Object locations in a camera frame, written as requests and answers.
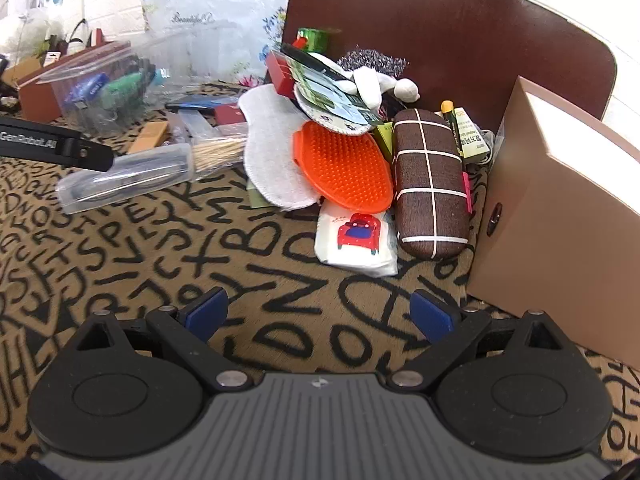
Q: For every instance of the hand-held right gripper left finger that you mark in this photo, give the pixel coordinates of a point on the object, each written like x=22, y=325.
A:
x=206, y=312

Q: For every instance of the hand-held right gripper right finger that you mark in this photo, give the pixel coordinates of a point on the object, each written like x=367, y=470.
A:
x=431, y=316

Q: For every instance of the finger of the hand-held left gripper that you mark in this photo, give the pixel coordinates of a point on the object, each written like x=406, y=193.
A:
x=95, y=156

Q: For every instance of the clear plastic pen case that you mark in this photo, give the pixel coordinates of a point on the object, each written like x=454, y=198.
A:
x=135, y=175

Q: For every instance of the bag of toothpicks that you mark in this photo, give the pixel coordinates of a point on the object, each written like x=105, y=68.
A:
x=220, y=152

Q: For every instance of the letter-print desktop cloth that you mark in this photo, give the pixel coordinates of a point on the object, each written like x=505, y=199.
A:
x=150, y=260

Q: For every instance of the blue packet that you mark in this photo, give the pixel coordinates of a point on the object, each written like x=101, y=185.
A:
x=87, y=89

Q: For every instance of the clear plastic bin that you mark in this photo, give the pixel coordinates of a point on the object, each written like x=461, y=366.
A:
x=100, y=85

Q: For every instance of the potted plant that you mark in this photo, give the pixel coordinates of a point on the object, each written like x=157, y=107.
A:
x=57, y=40

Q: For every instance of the clear plastic bag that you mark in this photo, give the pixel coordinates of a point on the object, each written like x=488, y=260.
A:
x=197, y=125

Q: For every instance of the tissue packet with car print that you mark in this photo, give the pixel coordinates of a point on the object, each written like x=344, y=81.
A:
x=355, y=235

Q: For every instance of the black and blue smartphone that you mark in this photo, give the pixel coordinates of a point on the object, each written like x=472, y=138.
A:
x=200, y=101

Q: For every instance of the green paper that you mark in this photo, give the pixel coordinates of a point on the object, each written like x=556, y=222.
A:
x=256, y=195

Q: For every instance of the brown checked glasses case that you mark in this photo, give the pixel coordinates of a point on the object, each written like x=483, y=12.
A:
x=430, y=185

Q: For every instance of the pink sticky tab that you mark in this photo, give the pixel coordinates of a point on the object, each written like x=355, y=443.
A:
x=467, y=190

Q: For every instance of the square red gift box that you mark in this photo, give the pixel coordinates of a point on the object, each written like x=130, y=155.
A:
x=230, y=114

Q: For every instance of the beige cardboard box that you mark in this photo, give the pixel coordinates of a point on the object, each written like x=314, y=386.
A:
x=555, y=220

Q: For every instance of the orange silicone brush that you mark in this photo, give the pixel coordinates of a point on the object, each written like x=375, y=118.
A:
x=345, y=165

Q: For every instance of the white felt pad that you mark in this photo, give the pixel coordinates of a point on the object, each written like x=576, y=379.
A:
x=272, y=145

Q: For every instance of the olive green box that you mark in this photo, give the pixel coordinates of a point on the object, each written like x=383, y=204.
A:
x=385, y=140

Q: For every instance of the white and green box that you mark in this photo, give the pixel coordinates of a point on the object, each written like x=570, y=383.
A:
x=472, y=135

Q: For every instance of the floral plastic bag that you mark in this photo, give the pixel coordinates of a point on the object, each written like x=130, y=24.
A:
x=215, y=5

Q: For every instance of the yellow marker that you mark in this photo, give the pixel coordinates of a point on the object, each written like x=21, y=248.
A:
x=450, y=120

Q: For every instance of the long red box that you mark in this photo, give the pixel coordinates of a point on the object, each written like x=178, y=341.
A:
x=280, y=75

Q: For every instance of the white glove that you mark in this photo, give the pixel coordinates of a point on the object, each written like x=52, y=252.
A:
x=372, y=87

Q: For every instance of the small green bottle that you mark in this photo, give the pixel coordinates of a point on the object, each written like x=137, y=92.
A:
x=312, y=39

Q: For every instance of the steel wool scrubber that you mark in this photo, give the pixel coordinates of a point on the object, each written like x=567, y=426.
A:
x=372, y=61

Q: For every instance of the dark brown wooden chair back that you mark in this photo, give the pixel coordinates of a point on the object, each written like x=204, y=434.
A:
x=450, y=25

